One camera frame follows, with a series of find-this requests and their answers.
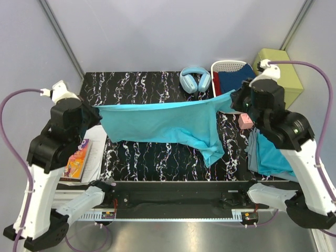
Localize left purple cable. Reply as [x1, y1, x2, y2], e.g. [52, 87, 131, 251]
[0, 88, 111, 252]

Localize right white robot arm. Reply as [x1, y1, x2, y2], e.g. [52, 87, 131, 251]
[230, 79, 335, 230]

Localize white plastic laundry basket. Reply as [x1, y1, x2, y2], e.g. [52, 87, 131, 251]
[211, 60, 257, 115]

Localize yellow-green storage box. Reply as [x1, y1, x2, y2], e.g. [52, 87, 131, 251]
[253, 48, 304, 109]

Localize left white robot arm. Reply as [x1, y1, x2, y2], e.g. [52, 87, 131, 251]
[3, 98, 113, 251]

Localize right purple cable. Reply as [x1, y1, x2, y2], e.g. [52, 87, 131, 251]
[258, 60, 336, 237]

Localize pile of teal t-shirts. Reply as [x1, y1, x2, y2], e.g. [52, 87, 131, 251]
[245, 128, 298, 183]

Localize turquoise t-shirt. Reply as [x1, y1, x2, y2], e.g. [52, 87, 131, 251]
[98, 92, 233, 167]

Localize navy blue folded t-shirt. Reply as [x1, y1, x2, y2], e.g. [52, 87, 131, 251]
[218, 64, 256, 94]

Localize red folded t-shirt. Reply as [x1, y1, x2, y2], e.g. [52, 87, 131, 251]
[213, 72, 222, 96]

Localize light blue headphones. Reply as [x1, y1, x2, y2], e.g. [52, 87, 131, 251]
[179, 67, 212, 94]

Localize white paper sheets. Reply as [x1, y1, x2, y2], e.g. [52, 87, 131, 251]
[59, 125, 107, 185]

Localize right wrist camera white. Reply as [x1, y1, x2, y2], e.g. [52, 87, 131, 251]
[256, 59, 280, 81]

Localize pink cube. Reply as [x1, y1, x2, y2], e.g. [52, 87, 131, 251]
[238, 113, 254, 130]

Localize aluminium rail frame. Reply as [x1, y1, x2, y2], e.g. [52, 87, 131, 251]
[25, 191, 334, 252]

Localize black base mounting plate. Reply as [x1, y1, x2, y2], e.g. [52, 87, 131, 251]
[83, 181, 270, 219]

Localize purple cable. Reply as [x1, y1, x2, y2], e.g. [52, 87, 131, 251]
[0, 88, 111, 252]
[258, 60, 336, 237]

